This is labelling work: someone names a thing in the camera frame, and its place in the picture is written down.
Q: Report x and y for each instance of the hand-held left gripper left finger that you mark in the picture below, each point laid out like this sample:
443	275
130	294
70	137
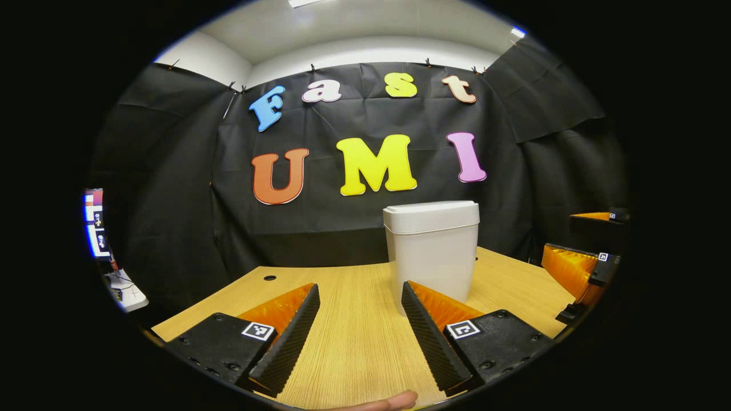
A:
288	342

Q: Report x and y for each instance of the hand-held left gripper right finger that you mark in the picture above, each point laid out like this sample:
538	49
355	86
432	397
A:
431	342

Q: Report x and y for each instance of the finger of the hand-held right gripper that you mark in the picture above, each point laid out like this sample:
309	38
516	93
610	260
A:
571	274
599	225

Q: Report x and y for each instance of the white desktop garbage bin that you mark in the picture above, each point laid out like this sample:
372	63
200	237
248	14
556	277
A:
431	262

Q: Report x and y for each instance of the wooden desktop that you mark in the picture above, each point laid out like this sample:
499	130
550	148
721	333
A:
354	319

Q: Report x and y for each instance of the white side table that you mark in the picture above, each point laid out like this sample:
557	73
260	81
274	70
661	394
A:
128	291

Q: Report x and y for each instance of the black backdrop cloth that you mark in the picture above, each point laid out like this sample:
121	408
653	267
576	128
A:
171	200

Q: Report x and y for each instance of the computer monitor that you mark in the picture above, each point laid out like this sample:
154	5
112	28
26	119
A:
97	228

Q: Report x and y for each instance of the ceiling light panel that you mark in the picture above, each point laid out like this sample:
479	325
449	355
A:
304	2

